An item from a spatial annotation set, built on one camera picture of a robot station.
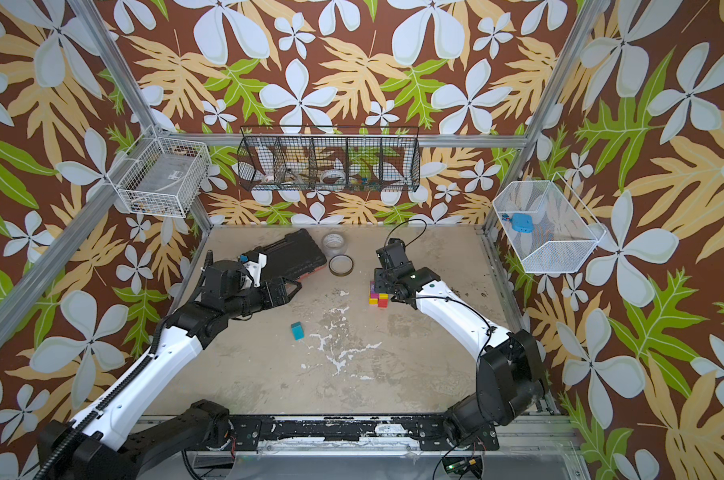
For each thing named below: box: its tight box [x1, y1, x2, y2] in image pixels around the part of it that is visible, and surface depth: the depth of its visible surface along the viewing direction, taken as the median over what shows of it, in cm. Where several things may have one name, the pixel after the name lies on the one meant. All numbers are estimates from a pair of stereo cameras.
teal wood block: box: [290, 321, 305, 341], surface depth 94 cm
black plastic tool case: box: [245, 228, 328, 280], surface depth 110 cm
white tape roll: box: [321, 169, 346, 185], surface depth 100 cm
